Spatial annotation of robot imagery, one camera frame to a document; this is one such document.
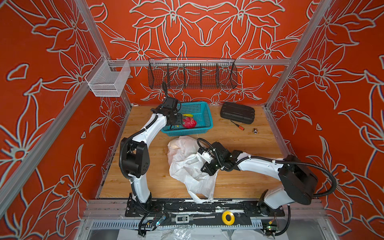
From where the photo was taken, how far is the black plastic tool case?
106cm

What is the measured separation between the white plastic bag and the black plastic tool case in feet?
1.30

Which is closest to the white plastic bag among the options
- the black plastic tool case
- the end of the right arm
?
the end of the right arm

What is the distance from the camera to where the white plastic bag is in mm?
737
